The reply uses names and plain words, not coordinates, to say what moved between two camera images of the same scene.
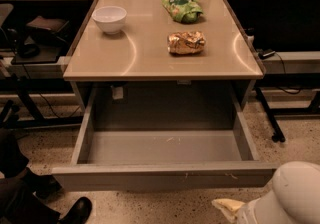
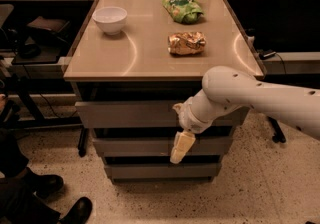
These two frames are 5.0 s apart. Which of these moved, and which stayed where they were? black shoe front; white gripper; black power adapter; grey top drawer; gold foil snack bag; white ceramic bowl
Moved: grey top drawer; white gripper
Stayed: black power adapter; gold foil snack bag; white ceramic bowl; black shoe front
